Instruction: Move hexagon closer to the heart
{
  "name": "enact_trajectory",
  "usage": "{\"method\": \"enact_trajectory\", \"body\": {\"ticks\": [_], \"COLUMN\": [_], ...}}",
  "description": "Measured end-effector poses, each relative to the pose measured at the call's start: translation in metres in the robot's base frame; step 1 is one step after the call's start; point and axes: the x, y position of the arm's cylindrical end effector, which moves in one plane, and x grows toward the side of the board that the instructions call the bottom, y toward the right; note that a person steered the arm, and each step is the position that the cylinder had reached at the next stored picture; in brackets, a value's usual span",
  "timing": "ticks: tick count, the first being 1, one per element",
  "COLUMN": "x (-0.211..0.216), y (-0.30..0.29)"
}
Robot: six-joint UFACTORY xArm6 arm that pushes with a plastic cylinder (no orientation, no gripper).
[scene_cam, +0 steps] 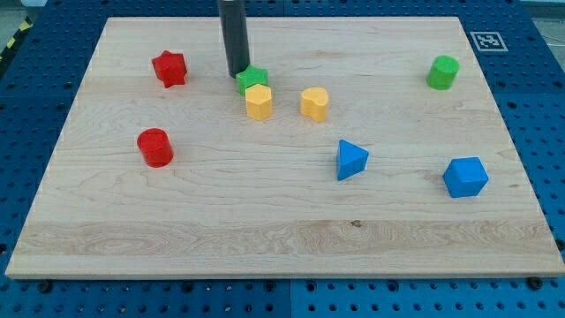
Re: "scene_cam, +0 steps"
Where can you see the yellow hexagon block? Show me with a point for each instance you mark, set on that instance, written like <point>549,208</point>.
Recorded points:
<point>259,102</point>

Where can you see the yellow heart block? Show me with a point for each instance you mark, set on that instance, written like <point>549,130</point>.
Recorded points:
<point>314,103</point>

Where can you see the blue triangle block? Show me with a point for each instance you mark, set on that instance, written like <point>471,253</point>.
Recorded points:
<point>350,159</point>

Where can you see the green star block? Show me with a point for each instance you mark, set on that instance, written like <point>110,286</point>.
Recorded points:
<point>251,76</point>

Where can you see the light wooden board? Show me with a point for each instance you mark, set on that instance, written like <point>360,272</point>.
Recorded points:
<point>243,198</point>

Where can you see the red cylinder block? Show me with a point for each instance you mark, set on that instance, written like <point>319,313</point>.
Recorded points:
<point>154,145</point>

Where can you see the red star block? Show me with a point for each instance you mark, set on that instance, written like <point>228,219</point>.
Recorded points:
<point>170,68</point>

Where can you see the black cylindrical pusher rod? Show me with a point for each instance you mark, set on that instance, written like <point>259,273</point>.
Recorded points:
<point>234,32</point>

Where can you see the blue cube block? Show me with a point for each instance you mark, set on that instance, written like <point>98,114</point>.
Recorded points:
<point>465,177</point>

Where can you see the green cylinder block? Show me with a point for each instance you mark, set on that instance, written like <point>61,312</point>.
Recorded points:
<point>443,72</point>

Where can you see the white fiducial marker tag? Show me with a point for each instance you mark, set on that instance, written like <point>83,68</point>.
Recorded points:
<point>488,41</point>

